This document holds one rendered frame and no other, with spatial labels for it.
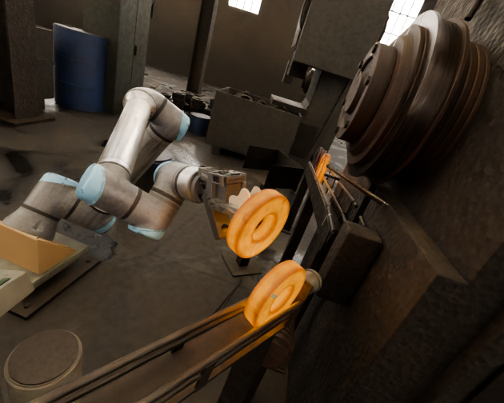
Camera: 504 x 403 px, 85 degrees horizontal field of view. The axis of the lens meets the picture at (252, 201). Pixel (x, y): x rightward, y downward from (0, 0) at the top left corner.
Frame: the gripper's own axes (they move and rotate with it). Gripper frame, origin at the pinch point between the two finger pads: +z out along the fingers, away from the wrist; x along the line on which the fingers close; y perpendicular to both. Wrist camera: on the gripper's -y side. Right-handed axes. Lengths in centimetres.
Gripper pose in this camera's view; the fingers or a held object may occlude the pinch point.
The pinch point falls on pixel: (262, 216)
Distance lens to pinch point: 57.3
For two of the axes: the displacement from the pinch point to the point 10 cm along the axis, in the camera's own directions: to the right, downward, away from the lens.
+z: 7.3, 2.3, -6.5
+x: 6.8, -1.4, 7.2
